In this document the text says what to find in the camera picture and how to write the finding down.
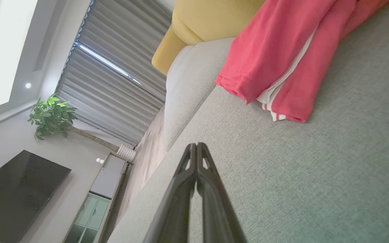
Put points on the light grey sofa seat cushion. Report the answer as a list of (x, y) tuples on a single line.
[(187, 84)]

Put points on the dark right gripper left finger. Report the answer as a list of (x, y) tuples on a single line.
[(177, 209)]

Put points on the white ribbed plant pot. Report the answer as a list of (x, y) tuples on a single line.
[(126, 153)]

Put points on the black flat television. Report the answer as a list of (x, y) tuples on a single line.
[(19, 192)]

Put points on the white cabinet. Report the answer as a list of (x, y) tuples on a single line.
[(108, 177)]

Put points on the large grey sofa seat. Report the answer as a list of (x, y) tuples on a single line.
[(316, 168)]

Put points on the white ball ornament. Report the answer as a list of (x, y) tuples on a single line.
[(99, 161)]

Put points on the red white striped garment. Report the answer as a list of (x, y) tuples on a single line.
[(272, 50)]

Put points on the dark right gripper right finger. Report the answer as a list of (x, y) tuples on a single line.
[(214, 209)]

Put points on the yellow sofa back cushion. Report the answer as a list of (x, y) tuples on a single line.
[(167, 54), (214, 17)]

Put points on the green potted tree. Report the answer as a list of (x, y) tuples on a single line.
[(51, 116)]

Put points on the grey pleated curtain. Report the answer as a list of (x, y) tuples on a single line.
[(113, 101)]

